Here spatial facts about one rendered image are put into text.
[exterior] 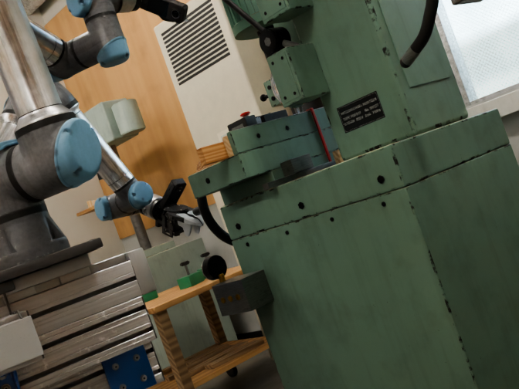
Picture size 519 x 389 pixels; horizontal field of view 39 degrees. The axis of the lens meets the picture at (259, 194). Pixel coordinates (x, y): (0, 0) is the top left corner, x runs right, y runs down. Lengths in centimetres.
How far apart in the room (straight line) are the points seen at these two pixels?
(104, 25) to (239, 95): 179
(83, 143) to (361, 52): 63
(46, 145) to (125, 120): 263
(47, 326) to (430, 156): 83
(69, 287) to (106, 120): 269
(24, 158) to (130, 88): 321
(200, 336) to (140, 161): 122
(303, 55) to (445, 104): 33
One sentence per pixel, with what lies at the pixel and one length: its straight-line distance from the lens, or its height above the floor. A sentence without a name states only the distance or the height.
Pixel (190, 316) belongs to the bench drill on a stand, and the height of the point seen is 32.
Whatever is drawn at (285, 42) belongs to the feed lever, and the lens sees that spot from 172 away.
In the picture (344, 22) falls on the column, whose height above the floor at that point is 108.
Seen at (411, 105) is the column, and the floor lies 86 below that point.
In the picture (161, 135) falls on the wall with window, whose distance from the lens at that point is 444.
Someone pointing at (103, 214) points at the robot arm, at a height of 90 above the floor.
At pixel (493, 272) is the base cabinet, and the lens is 166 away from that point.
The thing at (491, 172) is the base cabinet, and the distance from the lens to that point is 175.
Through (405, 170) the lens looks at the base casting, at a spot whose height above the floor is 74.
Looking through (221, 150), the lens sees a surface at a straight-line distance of 171.
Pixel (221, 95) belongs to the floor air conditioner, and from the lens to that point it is 356.
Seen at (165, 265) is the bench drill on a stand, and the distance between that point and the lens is 402.
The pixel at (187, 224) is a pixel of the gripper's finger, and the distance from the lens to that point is 215.
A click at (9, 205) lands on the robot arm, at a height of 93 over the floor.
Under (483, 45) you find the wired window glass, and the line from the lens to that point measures 312.
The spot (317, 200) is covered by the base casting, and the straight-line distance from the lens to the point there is 163.
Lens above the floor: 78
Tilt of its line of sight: 1 degrees up
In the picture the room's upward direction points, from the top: 20 degrees counter-clockwise
